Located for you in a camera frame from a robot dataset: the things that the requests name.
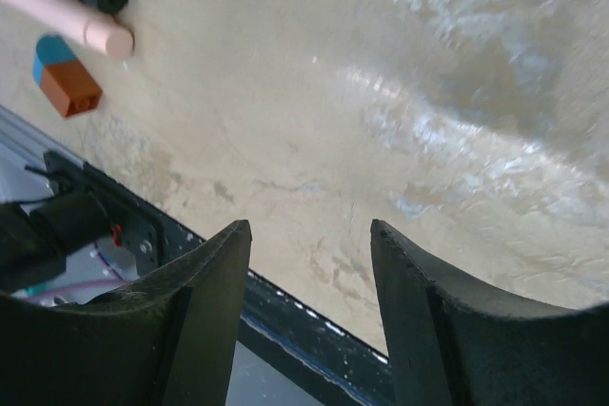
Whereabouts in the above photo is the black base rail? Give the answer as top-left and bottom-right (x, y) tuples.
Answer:
(15, 151), (395, 405)

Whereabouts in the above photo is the orange and blue brick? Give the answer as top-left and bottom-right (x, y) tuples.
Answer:
(32, 34), (103, 118)

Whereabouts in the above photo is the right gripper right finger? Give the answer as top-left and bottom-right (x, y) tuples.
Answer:
(370, 220), (608, 405)

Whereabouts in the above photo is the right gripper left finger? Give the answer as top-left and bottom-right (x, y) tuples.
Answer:
(1, 220), (251, 405)

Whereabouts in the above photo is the pink microphone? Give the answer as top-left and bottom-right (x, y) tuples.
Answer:
(1, 0), (134, 59)

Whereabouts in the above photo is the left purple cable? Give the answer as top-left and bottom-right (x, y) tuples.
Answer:
(18, 243), (129, 300)

